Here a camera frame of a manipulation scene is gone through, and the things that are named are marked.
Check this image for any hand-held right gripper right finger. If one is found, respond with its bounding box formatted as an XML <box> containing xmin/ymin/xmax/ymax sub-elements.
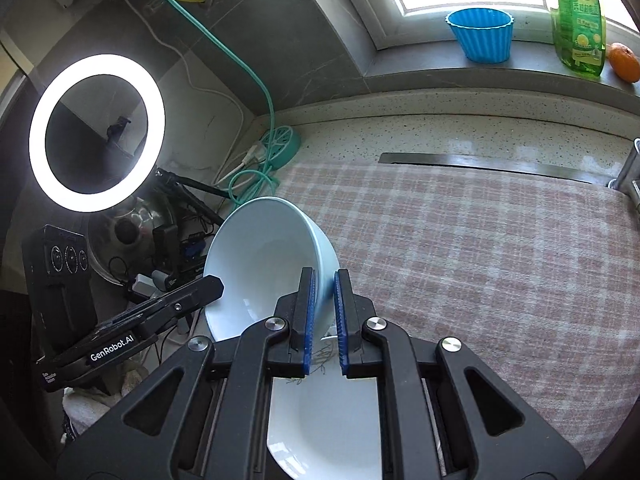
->
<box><xmin>333</xmin><ymin>268</ymin><xmax>586</xmax><ymax>480</ymax></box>

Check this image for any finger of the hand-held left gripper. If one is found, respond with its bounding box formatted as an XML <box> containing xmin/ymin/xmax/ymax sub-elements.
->
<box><xmin>145</xmin><ymin>275</ymin><xmax>226</xmax><ymax>336</ymax></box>

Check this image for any teal hose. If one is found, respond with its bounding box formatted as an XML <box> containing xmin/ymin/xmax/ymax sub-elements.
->
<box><xmin>141</xmin><ymin>0</ymin><xmax>281</xmax><ymax>211</ymax></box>

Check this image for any white ring light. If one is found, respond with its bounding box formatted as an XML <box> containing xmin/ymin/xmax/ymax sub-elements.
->
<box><xmin>28</xmin><ymin>55</ymin><xmax>166</xmax><ymax>211</ymax></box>

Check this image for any white power plug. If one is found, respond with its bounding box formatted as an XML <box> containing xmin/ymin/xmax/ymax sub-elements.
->
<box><xmin>240</xmin><ymin>141</ymin><xmax>266</xmax><ymax>167</ymax></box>

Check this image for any black electronic device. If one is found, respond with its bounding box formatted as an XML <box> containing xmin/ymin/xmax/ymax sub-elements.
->
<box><xmin>152</xmin><ymin>225</ymin><xmax>181</xmax><ymax>271</ymax></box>

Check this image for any chrome kitchen faucet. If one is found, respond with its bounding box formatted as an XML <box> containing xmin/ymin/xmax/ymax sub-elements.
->
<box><xmin>607</xmin><ymin>137</ymin><xmax>640</xmax><ymax>201</ymax></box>

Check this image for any white plate with leaf print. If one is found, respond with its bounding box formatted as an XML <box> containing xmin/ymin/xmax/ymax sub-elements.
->
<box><xmin>266</xmin><ymin>332</ymin><xmax>386</xmax><ymax>480</ymax></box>

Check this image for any black tripod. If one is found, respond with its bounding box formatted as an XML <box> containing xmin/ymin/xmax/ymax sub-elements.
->
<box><xmin>155</xmin><ymin>167</ymin><xmax>226</xmax><ymax>226</ymax></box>

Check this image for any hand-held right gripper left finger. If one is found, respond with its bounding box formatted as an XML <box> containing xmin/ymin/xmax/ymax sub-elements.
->
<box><xmin>57</xmin><ymin>266</ymin><xmax>317</xmax><ymax>480</ymax></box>

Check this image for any pink plaid cloth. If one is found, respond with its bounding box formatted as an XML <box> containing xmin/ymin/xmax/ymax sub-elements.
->
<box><xmin>270</xmin><ymin>162</ymin><xmax>640</xmax><ymax>466</ymax></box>

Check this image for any person's left hand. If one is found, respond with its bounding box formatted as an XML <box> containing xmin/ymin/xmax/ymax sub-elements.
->
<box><xmin>62</xmin><ymin>357</ymin><xmax>151</xmax><ymax>441</ymax></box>

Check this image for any blue ribbed pot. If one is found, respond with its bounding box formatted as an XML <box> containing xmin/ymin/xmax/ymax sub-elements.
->
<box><xmin>446</xmin><ymin>7</ymin><xmax>516</xmax><ymax>65</ymax></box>

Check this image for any steel pot lid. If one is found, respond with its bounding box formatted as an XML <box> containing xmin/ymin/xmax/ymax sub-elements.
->
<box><xmin>87</xmin><ymin>195</ymin><xmax>181</xmax><ymax>291</ymax></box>

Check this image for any green dish soap bottle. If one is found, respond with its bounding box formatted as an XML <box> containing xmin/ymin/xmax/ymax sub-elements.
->
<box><xmin>548</xmin><ymin>0</ymin><xmax>607</xmax><ymax>79</ymax></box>

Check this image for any orange fruit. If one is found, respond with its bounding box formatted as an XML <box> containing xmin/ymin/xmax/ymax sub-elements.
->
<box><xmin>606</xmin><ymin>42</ymin><xmax>640</xmax><ymax>83</ymax></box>

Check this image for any light blue bowl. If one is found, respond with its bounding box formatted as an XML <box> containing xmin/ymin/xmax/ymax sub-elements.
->
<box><xmin>202</xmin><ymin>196</ymin><xmax>341</xmax><ymax>343</ymax></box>

